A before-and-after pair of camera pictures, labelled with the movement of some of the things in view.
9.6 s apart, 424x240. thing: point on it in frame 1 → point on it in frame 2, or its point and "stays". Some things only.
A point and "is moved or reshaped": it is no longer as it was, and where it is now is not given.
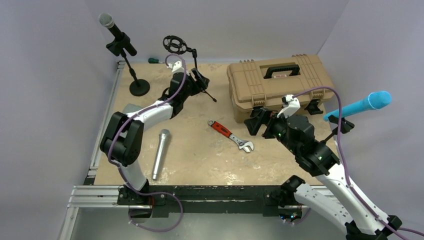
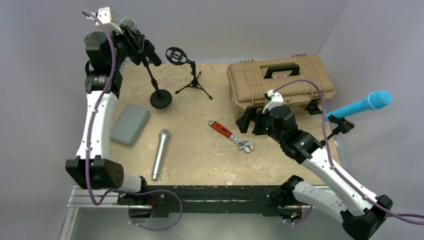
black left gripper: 199,84 → 135,38
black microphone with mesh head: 106,20 is moved or reshaped
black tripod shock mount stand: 177,46 is moved or reshaped
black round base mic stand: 142,87 → 159,99
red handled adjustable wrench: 243,144 stays
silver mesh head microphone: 164,134 stays
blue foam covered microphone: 374,100 stays
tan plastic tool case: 255,84 stays
